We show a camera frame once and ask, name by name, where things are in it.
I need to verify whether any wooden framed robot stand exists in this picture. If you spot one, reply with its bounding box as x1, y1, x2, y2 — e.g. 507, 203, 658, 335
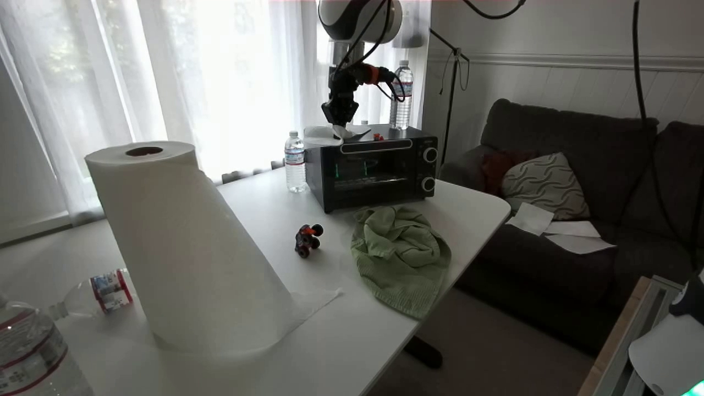
577, 272, 685, 396

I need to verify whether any dark grey sofa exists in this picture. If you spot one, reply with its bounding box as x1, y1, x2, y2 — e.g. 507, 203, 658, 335
437, 96, 704, 358

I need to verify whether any white sheer curtain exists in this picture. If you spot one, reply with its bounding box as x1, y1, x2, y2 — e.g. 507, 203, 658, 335
0, 0, 435, 248

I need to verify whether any green cloth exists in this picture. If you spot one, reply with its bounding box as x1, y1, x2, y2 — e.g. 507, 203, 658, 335
350, 205, 454, 322

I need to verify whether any white paper towel roll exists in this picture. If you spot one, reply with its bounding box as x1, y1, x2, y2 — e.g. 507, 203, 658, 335
83, 139, 346, 361

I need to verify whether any white paper towel sheet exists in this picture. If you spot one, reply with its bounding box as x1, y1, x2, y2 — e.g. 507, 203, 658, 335
327, 123, 375, 145

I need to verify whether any tall clear water bottle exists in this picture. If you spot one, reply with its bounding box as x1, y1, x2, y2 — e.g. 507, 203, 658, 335
390, 60, 416, 133

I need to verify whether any small red black toy car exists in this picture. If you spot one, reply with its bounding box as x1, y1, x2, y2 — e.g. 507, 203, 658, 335
292, 223, 325, 259

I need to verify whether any black toaster oven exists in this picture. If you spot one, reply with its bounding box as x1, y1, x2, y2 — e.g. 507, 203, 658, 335
302, 123, 441, 216

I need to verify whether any water bottle with red label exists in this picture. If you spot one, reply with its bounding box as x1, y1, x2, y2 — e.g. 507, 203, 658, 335
0, 295, 95, 396

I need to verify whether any beige patterned pillow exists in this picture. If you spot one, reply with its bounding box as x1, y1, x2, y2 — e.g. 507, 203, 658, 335
502, 150, 591, 223

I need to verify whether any small clear water bottle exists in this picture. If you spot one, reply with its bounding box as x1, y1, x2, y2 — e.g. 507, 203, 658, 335
281, 130, 309, 195

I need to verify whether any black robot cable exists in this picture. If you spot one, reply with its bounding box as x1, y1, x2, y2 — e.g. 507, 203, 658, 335
460, 0, 704, 259

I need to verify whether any thin black tripod stand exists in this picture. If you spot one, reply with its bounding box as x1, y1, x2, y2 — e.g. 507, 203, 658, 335
426, 29, 471, 167

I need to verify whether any lying clear plastic bottle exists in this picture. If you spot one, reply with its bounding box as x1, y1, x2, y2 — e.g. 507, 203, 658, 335
46, 266, 137, 323

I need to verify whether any dark red cushion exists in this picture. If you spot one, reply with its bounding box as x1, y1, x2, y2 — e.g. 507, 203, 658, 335
480, 150, 518, 194

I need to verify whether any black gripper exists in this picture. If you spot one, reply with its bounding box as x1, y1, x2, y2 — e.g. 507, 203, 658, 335
318, 63, 364, 137

